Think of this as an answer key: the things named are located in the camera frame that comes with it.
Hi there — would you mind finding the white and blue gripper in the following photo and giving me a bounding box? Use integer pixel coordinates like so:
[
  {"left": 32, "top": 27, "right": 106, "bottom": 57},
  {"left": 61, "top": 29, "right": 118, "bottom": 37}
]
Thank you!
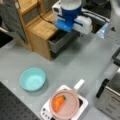
[{"left": 52, "top": 1, "right": 93, "bottom": 36}]

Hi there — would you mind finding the orange toy carrot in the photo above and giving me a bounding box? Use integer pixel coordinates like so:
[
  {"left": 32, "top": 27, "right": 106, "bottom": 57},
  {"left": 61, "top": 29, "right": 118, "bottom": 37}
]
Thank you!
[{"left": 53, "top": 95, "right": 66, "bottom": 112}]

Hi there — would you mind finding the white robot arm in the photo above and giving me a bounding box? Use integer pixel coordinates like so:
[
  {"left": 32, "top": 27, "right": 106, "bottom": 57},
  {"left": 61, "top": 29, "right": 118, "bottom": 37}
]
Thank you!
[{"left": 52, "top": 0, "right": 120, "bottom": 34}]

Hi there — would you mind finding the grey fabric drawer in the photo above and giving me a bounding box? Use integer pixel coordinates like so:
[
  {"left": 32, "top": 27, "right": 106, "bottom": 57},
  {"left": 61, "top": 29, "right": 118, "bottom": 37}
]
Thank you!
[{"left": 47, "top": 14, "right": 99, "bottom": 54}]

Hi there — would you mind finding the grey fabric storage box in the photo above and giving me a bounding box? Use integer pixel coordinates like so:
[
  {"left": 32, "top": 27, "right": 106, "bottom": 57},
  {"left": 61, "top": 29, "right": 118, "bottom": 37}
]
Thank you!
[{"left": 0, "top": 0, "right": 27, "bottom": 43}]

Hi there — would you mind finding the teal bowl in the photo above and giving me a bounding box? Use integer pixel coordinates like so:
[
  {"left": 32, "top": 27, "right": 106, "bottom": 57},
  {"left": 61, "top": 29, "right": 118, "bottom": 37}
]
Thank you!
[{"left": 19, "top": 68, "right": 46, "bottom": 92}]

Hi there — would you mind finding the silver toaster oven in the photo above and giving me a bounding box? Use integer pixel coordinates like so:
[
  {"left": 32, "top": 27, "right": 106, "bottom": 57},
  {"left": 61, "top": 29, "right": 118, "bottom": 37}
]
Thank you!
[{"left": 96, "top": 47, "right": 120, "bottom": 120}]

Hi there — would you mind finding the pink frying pan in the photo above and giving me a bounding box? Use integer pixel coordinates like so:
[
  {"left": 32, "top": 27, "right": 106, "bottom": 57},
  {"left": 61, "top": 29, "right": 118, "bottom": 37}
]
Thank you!
[{"left": 49, "top": 79, "right": 84, "bottom": 120}]

